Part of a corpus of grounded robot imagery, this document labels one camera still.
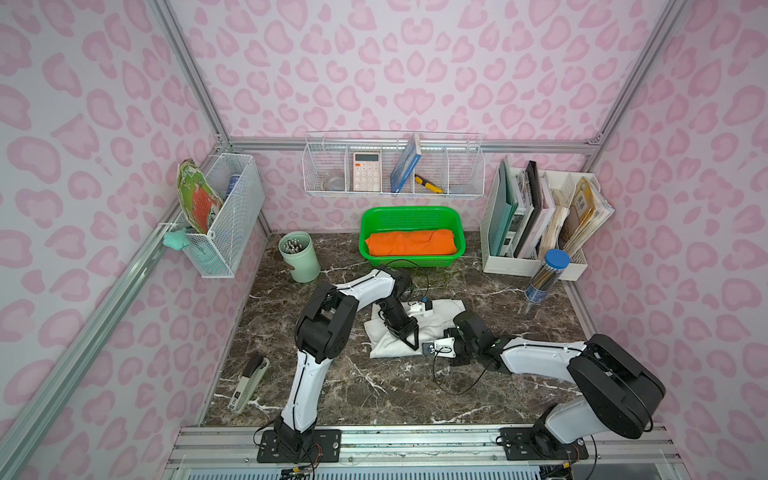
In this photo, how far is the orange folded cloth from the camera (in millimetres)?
1075

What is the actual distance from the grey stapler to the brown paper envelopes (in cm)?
105

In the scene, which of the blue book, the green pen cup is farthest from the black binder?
the green pen cup

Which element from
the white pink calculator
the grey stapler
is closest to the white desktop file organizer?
the white pink calculator

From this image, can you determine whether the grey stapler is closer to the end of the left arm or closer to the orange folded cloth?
the end of the left arm

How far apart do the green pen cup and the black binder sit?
70 centimetres

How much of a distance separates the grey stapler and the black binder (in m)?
0.87

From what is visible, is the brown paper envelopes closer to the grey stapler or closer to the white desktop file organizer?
the white desktop file organizer

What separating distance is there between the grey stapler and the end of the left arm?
37cm

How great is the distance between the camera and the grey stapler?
2.62 feet

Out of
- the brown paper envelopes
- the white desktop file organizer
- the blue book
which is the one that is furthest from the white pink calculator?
the brown paper envelopes

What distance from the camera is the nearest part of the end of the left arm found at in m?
0.82

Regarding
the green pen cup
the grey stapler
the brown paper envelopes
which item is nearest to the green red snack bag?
the green pen cup

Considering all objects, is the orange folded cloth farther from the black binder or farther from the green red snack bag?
the green red snack bag

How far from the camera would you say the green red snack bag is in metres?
0.69
